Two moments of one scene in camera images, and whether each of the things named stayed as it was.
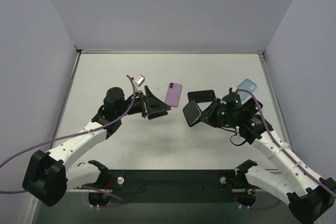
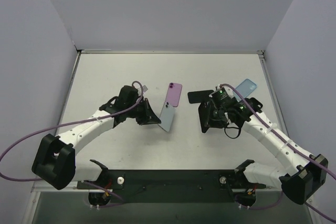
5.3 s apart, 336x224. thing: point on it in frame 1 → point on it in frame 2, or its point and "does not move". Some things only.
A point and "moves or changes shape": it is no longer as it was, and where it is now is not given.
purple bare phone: (173, 94) does not move
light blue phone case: (246, 84) does not move
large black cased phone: (192, 113) moves or changes shape
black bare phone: (202, 96) does not move
